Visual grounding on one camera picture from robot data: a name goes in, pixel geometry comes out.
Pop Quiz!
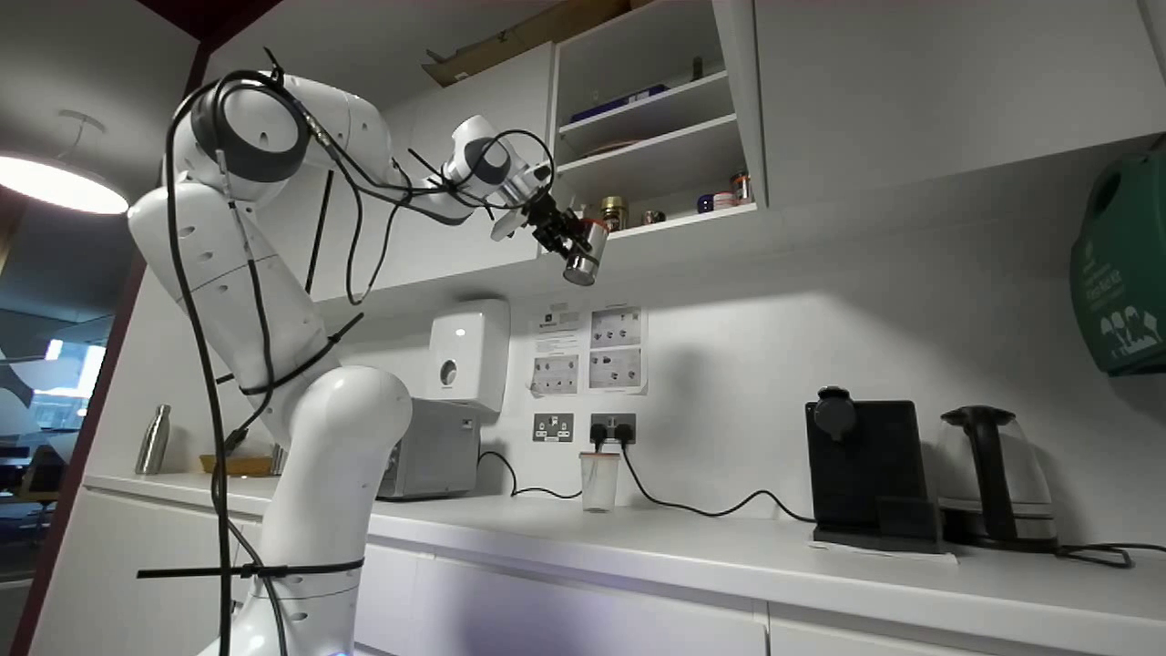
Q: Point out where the black kettle power cable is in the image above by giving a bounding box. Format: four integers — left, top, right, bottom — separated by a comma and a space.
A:
1051, 539, 1166, 570

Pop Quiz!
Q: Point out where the small wall label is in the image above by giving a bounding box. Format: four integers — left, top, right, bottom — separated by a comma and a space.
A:
534, 301, 584, 334

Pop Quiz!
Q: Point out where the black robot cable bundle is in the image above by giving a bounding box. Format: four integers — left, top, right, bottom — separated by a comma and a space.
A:
135, 47, 561, 656

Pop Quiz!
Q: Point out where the double wall socket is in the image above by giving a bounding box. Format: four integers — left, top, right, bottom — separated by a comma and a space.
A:
587, 409, 640, 449

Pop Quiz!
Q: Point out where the black microwave power cable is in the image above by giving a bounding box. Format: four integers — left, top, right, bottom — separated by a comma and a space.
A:
476, 449, 587, 504

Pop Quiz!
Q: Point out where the dark door frame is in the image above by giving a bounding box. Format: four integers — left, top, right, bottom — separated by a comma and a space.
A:
12, 33, 214, 656

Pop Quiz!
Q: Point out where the small brown jar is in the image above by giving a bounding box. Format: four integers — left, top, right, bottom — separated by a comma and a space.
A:
584, 194, 635, 234

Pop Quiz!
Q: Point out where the dark blue flat box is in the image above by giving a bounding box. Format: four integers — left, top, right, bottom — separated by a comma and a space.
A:
596, 82, 669, 117

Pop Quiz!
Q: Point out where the white base cabinet door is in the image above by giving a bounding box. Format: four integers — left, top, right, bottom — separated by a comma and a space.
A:
360, 541, 771, 656
765, 615, 1166, 656
28, 484, 267, 656

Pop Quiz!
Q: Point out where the small pink container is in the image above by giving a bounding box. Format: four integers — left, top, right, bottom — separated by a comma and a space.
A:
696, 171, 757, 214

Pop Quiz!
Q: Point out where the silver toaster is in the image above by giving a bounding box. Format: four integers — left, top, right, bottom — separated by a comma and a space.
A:
377, 398, 485, 504

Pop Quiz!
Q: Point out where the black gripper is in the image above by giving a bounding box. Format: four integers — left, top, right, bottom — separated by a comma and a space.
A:
521, 194, 600, 270

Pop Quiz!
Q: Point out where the open white shelf unit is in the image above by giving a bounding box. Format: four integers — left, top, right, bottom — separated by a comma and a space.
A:
548, 0, 768, 256

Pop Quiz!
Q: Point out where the clear tray under coffee machine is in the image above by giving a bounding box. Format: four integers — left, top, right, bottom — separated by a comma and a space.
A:
810, 533, 962, 563

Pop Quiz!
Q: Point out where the white wall dispenser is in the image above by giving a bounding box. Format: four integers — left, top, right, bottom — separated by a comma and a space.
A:
428, 306, 511, 414

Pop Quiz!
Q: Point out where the metal upright holder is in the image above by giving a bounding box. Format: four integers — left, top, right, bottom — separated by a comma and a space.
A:
135, 400, 176, 476

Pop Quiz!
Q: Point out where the clear plastic cup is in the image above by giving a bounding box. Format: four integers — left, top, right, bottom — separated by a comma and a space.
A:
575, 449, 624, 515

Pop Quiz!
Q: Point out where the round ceiling lamp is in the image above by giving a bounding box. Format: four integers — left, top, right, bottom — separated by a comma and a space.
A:
0, 108, 135, 217

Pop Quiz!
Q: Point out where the black coffee machine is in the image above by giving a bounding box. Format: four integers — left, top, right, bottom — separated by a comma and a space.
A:
800, 381, 945, 558

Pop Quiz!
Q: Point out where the black coffee machine power cable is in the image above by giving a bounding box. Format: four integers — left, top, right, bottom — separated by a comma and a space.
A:
616, 437, 817, 527

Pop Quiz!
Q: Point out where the wooden board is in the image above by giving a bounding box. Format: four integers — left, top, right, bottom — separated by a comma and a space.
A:
418, 0, 635, 87

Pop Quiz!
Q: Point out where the white upper cabinet door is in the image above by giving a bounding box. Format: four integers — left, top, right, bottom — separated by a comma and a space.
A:
752, 0, 1166, 206
231, 40, 561, 357

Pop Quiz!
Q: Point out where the woven basket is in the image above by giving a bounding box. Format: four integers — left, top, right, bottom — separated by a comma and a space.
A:
197, 450, 284, 479

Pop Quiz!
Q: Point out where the silver americano coffee tin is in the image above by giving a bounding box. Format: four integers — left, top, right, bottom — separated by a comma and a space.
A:
561, 222, 613, 290

